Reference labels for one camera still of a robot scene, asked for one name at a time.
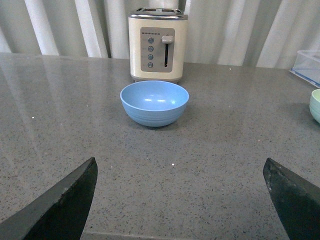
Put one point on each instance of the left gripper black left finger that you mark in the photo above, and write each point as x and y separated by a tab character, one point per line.
58	214

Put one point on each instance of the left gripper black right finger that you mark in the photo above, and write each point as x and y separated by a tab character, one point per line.
296	201

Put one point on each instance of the green bowl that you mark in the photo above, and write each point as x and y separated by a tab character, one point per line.
314	104

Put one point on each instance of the blue bowl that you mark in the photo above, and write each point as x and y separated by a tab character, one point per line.
154	103

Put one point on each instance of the clear plastic food container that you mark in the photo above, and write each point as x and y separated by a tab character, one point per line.
307	66

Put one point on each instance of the white curtain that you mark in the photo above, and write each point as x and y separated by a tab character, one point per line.
255	33

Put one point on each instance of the cream two-slot toaster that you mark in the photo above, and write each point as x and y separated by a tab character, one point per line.
157	43

